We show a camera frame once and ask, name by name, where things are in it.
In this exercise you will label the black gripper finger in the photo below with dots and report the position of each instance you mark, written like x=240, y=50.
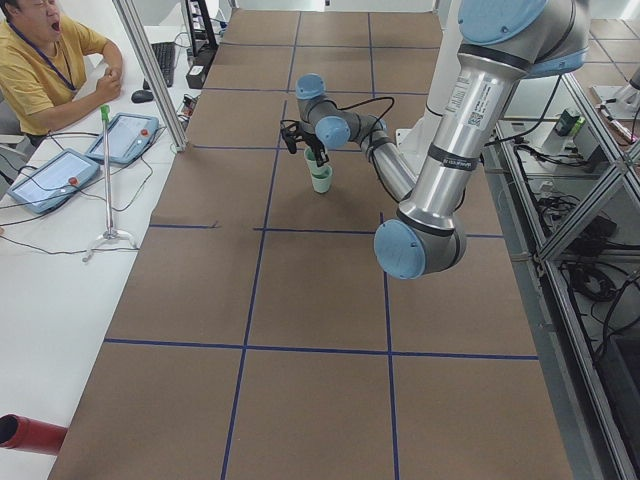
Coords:
x=291, y=144
x=319, y=153

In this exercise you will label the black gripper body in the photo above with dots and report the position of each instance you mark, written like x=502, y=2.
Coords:
x=313, y=145

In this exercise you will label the green cup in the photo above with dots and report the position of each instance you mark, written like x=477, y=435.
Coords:
x=313, y=167
x=321, y=178

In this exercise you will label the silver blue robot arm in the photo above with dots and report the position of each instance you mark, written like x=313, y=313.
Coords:
x=502, y=43

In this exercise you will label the black adapter box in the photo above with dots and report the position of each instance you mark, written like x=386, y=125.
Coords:
x=196, y=77

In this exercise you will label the black keyboard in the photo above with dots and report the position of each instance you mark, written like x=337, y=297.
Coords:
x=165, y=56

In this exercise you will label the black computer mouse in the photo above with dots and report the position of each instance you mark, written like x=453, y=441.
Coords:
x=142, y=96

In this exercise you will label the blue teach pendant far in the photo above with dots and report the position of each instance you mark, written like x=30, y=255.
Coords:
x=128, y=136

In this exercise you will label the blue teach pendant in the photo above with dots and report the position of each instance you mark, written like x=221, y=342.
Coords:
x=52, y=184
x=128, y=136

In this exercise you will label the white stand with green top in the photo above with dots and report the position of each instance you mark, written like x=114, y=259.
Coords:
x=111, y=235

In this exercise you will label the brown paper table cover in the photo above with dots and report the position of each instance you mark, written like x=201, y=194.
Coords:
x=257, y=337

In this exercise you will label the man in yellow shirt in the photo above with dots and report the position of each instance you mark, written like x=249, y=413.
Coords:
x=43, y=67

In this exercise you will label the green carton box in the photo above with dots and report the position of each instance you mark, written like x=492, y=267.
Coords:
x=569, y=123

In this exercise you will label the blue teach pendant near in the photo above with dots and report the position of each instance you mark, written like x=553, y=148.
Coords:
x=52, y=184

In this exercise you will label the red cylinder tube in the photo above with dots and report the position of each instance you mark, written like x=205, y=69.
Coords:
x=29, y=435

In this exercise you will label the aluminium frame post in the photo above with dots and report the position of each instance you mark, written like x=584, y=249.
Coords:
x=151, y=71

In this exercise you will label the aluminium frame rail right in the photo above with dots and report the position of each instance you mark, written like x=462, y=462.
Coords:
x=570, y=210

